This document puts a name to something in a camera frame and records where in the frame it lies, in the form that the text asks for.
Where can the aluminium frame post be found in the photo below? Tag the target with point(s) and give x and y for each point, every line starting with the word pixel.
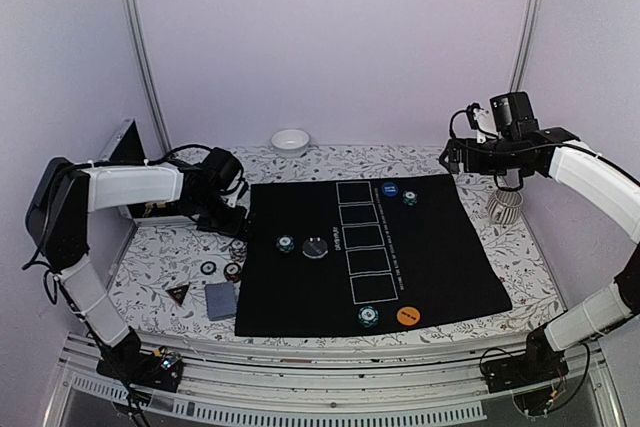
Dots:
pixel 134 22
pixel 525 43

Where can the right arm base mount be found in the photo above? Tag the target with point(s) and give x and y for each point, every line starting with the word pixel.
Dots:
pixel 537 364

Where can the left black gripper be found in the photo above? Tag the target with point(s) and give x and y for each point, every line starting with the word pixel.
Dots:
pixel 232 229

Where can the red poker chip stack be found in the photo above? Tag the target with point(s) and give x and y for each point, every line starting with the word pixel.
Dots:
pixel 233 272

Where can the clear dealer button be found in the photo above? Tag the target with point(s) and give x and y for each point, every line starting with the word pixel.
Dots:
pixel 315 248

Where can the white ribbed cup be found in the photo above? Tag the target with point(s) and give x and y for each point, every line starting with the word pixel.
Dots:
pixel 504 207

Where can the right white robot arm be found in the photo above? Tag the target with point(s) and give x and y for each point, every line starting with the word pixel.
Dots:
pixel 614 193

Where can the orange big blind button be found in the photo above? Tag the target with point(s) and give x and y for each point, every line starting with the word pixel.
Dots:
pixel 408 316

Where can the blue small blind button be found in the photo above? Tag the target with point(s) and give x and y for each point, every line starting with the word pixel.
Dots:
pixel 390 189

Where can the green poker chip stack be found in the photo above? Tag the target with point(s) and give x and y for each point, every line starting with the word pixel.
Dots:
pixel 208 268

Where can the black triangular marker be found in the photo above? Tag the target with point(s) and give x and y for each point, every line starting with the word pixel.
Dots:
pixel 178 294

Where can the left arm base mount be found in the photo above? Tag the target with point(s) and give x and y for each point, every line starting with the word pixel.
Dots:
pixel 160 370

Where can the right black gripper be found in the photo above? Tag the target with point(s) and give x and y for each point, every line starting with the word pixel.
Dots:
pixel 472 165

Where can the silver poker chip case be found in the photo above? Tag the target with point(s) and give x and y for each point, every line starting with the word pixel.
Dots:
pixel 125 148

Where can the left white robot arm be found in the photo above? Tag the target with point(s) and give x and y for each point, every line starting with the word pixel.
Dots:
pixel 57 218

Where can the right aluminium frame post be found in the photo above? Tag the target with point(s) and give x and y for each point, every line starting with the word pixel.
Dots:
pixel 525 43

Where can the blue card deck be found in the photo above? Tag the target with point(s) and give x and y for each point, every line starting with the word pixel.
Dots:
pixel 221 302

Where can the white ceramic bowl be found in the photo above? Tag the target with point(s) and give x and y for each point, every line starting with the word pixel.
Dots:
pixel 290 143

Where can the left aluminium frame post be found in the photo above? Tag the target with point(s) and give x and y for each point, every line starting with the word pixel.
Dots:
pixel 134 22

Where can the black poker mat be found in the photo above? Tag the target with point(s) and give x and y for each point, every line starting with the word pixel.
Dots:
pixel 382 253

